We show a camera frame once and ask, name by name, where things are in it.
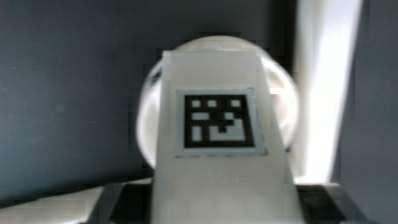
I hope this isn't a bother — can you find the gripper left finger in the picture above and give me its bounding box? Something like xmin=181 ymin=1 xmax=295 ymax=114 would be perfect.
xmin=87 ymin=181 xmax=153 ymax=224

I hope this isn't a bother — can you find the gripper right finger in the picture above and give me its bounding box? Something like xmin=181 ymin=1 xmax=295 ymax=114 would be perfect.
xmin=297 ymin=183 xmax=368 ymax=224

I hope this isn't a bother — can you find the white round stool seat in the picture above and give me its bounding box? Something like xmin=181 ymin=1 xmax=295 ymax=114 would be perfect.
xmin=135 ymin=36 xmax=300 ymax=168

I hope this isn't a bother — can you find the white L-shaped fence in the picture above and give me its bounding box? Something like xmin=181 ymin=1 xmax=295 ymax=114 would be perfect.
xmin=0 ymin=0 xmax=364 ymax=224

